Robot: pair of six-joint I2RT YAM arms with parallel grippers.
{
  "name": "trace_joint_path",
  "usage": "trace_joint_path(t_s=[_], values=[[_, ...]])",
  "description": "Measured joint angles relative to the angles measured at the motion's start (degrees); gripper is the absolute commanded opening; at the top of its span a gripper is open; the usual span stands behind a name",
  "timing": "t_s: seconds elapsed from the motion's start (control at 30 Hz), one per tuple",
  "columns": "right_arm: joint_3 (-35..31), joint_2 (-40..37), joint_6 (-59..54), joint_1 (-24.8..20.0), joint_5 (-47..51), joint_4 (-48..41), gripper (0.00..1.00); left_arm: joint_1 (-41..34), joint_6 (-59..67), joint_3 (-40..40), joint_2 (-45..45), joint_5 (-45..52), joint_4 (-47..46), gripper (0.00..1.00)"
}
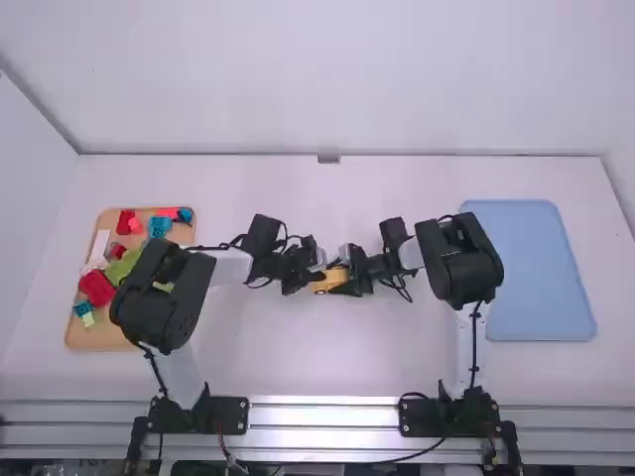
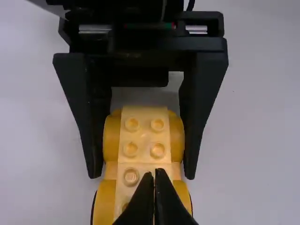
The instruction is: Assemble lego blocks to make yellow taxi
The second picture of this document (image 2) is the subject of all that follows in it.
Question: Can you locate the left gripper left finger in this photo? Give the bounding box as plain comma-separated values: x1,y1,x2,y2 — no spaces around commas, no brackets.
113,172,155,225

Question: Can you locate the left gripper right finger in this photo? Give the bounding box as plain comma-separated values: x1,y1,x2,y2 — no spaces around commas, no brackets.
154,167,200,225

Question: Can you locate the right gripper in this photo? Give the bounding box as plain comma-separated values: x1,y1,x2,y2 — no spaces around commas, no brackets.
52,11,230,180

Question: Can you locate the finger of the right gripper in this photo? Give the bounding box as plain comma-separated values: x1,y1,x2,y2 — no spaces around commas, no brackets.
179,50,230,180

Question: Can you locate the yellow toy car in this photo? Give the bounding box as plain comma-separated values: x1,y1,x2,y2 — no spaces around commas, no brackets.
90,105,193,225

